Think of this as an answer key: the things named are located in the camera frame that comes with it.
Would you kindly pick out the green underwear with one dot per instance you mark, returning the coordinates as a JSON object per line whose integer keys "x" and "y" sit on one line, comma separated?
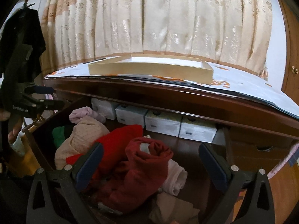
{"x": 58, "y": 136}

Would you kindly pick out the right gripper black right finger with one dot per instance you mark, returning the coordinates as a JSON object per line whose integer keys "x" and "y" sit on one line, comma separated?
{"x": 257, "y": 205}

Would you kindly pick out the light pink underwear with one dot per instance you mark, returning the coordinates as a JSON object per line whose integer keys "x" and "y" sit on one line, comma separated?
{"x": 79, "y": 113}

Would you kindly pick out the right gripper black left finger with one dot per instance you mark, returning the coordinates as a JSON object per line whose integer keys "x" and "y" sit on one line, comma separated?
{"x": 55, "y": 195}

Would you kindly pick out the dark wooden desk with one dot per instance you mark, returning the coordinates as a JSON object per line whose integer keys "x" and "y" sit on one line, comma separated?
{"x": 245, "y": 120}

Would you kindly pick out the shallow cardboard tray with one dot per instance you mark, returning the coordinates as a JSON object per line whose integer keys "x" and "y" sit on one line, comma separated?
{"x": 160, "y": 66}

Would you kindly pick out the person's left hand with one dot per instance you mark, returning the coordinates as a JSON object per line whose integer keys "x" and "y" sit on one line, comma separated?
{"x": 11, "y": 124}

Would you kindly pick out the dark red underwear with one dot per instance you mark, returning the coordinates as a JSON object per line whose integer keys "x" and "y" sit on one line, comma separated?
{"x": 132, "y": 181}

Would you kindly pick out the white tissue box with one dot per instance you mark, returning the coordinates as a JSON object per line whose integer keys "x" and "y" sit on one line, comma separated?
{"x": 106, "y": 108}
{"x": 197, "y": 130}
{"x": 131, "y": 115}
{"x": 163, "y": 122}

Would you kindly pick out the curtain tassel tieback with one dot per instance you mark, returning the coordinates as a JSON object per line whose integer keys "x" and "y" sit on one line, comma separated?
{"x": 264, "y": 72}

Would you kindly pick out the wooden coat rack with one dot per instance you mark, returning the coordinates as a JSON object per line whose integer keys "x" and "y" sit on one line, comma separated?
{"x": 27, "y": 5}

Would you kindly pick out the beige floral curtain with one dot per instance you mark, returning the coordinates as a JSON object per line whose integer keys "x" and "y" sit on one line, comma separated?
{"x": 235, "y": 33}

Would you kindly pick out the bright red underwear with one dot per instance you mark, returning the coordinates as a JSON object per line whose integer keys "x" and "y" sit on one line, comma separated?
{"x": 104, "y": 155}

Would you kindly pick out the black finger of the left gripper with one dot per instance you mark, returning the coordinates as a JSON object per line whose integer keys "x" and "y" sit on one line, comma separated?
{"x": 50, "y": 105}
{"x": 37, "y": 89}

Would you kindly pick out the white persimmon print tablecloth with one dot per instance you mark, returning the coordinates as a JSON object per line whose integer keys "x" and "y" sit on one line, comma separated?
{"x": 226, "y": 80}

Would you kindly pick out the open wooden drawer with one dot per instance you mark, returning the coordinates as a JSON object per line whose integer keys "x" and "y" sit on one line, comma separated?
{"x": 42, "y": 143}

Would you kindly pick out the black hanging garment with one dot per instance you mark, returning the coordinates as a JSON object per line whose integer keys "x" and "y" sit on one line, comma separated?
{"x": 22, "y": 44}

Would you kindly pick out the black smartphone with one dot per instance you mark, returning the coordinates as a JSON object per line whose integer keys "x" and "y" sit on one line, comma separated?
{"x": 95, "y": 60}

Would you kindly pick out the white dotted underwear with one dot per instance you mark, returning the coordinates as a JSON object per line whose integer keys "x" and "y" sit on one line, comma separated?
{"x": 175, "y": 177}

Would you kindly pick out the brass door knob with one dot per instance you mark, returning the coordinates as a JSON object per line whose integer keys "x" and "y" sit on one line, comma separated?
{"x": 294, "y": 70}

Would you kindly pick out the wooden door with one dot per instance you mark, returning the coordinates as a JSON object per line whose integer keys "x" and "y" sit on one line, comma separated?
{"x": 290, "y": 81}

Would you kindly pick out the beige dotted underwear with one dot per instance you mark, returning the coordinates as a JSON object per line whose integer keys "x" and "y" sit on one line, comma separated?
{"x": 83, "y": 136}

